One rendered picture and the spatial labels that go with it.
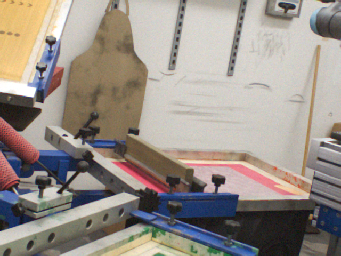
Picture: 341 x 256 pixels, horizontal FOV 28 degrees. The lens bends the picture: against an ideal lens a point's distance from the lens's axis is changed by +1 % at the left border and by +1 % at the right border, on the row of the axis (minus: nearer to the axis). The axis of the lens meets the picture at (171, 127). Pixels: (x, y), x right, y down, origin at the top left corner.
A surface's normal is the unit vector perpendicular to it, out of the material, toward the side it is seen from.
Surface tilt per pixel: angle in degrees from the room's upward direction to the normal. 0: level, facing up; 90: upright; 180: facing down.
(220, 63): 90
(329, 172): 90
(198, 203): 90
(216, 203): 90
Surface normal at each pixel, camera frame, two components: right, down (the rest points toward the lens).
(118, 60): 0.30, 0.24
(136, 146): -0.85, -0.04
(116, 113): 0.49, 0.28
